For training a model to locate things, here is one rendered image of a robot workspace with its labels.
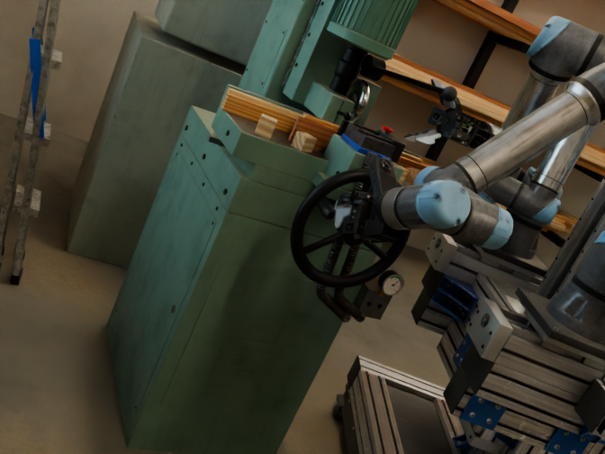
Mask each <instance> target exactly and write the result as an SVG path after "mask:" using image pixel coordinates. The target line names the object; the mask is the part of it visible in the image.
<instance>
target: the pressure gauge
mask: <svg viewBox="0 0 605 454"><path fill-rule="evenodd" d="M396 282H397V283H396ZM395 283H396V284H395ZM392 284H395V285H394V286H392ZM378 285H379V287H380V290H379V293H378V295H379V296H381V297H383V296H384V294H386V295H396V294H398V293H399V292H400V291H401V290H402V288H403V285H404V280H403V278H402V276H400V275H399V274H398V272H397V271H395V270H387V271H385V272H384V273H383V274H382V275H381V276H380V277H379V279H378Z"/></svg>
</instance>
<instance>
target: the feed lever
mask: <svg viewBox="0 0 605 454"><path fill-rule="evenodd" d="M360 74H361V75H362V76H364V77H368V78H370V79H372V80H374V81H377V80H379V79H380V78H381V77H382V76H383V75H386V76H389V77H393V78H396V79H399V80H401V81H404V82H407V83H410V84H412V85H415V86H419V87H422V88H425V89H428V90H430V91H433V92H435V93H438V94H441V95H442V97H443V99H444V100H445V101H447V102H452V101H454V100H455V99H456V97H457V91H456V89H455V88H454V87H452V86H447V87H445V88H441V87H438V86H433V85H431V84H428V83H425V82H422V81H419V80H417V79H414V78H411V77H406V76H404V75H401V74H398V73H395V72H392V71H390V70H387V69H386V64H385V61H384V60H382V59H379V58H377V57H375V56H373V55H370V54H369V55H367V56H365V58H364V60H363V62H362V65H361V71H360Z"/></svg>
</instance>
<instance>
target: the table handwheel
mask: <svg viewBox="0 0 605 454"><path fill-rule="evenodd" d="M355 182H364V184H363V186H362V190H361V191H363V192H369V189H370V186H371V180H370V175H369V169H368V168H356V169H350V170H346V171H343V172H340V173H338V174H336V175H334V176H332V177H329V178H327V179H326V180H324V181H323V182H321V183H320V184H319V185H317V186H316V187H315V188H314V189H313V190H312V191H311V192H310V193H309V194H308V195H307V196H306V197H305V199H304V200H303V201H302V203H301V205H300V207H299V208H298V210H297V212H296V215H295V217H294V218H293V224H292V228H291V234H290V244H291V251H292V254H293V259H294V261H295V263H296V265H297V266H298V268H299V269H300V270H301V271H302V272H303V274H304V275H305V276H307V277H308V278H309V279H310V280H312V281H313V282H315V283H317V284H320V285H322V286H327V287H334V288H346V287H352V286H358V285H362V284H364V283H366V282H368V281H370V280H372V279H374V278H376V277H378V276H379V275H381V274H382V273H384V272H385V270H386V269H388V268H389V267H390V266H391V265H392V264H393V263H394V261H395V260H397V259H398V257H399V256H400V254H401V253H402V251H403V249H404V247H405V245H406V243H407V241H408V239H409V237H410V234H411V230H400V234H399V239H398V240H394V242H393V244H392V246H391V248H390V249H388V251H387V252H386V253H385V252H384V251H382V250H381V249H380V248H378V247H377V246H376V245H375V244H374V243H370V242H371V241H366V240H362V239H360V236H359V235H357V234H355V233H345V234H342V229H343V224H344V222H348V218H349V216H348V217H345V219H344V220H343V222H342V224H341V225H340V227H339V228H337V233H335V234H332V235H330V236H329V237H327V238H325V239H322V240H320V241H316V242H314V243H312V244H309V245H307V246H303V233H304V228H305V225H306V223H307V220H308V218H309V216H310V214H311V213H312V210H313V209H314V208H315V206H316V205H317V203H318V202H319V201H323V202H324V203H326V204H328V205H329V206H330V207H331V208H332V209H333V210H334V211H335V216H334V217H333V218H332V220H333V221H334V222H335V220H336V210H335V204H336V202H337V201H336V200H332V199H329V198H327V197H326V195H327V194H329V193H330V192H332V191H333V190H335V189H337V188H339V187H341V186H344V185H347V184H350V183H355ZM340 240H343V241H344V242H345V243H346V244H347V245H348V246H352V247H355V246H358V245H360V244H362V243H363V244H364V245H366V246H367V247H368V248H369V249H370V250H371V251H372V252H374V253H375V254H376V255H377V256H378V257H379V258H380V259H379V260H378V261H377V262H376V263H375V264H374V265H373V266H371V267H369V268H367V269H365V270H363V271H361V272H358V273H356V274H352V275H347V276H333V275H329V274H326V273H323V272H321V271H319V270H318V269H317V268H316V267H314V266H313V264H312V263H311V262H310V261H309V260H308V258H307V256H306V254H307V253H310V252H312V251H314V250H317V249H319V248H321V247H324V246H326V245H329V244H331V243H333V242H336V241H340Z"/></svg>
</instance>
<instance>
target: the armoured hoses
mask: <svg viewBox="0 0 605 454"><path fill-rule="evenodd" d="M375 156H377V155H376V154H374V153H373V152H369V151H368V152H367V154H366V159H365V162H364V165H363V167H362V168H368V163H369V162H370V161H371V160H372V159H373V158H374V157H375ZM377 157H378V156H377ZM363 184H364V182H357V183H356V186H355V188H354V189H353V190H354V191H353V192H352V193H355V192H359V191H361V190H362V186H363ZM343 243H344V241H343V240H340V241H336V242H333V245H332V246H331V247H332V248H331V250H330V253H329V256H328V258H327V260H326V263H325V266H324V268H323V270H322V272H323V273H326V274H329V275H332V273H333V270H334V267H335V266H336V263H337V260H338V257H339V253H340V251H341V248H342V246H343V245H344V244H343ZM360 247H361V244H360V245H358V246H355V247H352V246H350V247H349V250H348V254H347V256H346V259H345V262H344V265H343V267H342V269H341V272H340V276H347V275H350V274H351V271H352V270H351V269H353V267H354V264H355V263H354V262H355V259H357V254H358V252H359V250H360ZM326 290H327V287H326V286H322V285H320V284H318V285H317V288H316V294H317V296H318V297H319V299H320V300H321V301H322V302H323V303H324V304H325V305H326V306H328V307H329V309H330V310H331V311H332V312H333V313H334V314H336V315H337V316H338V318H339V319H340V320H341V321H342V322H349V320H350V319H351V318H350V315H351V316H352V317H354V319H355V320H356V321H358V322H362V321H363V320H364V319H365V318H366V316H365V314H364V313H362V312H361V311H360V310H359V309H358V308H356V307H355V306H354V305H353V304H352V303H351V302H350V301H349V300H348V299H347V298H346V297H345V296H344V291H345V288H335V289H334V299H335V300H334V299H333V298H332V297H331V296H330V295H329V294H328V293H327V291H326ZM345 310H346V311H345Z"/></svg>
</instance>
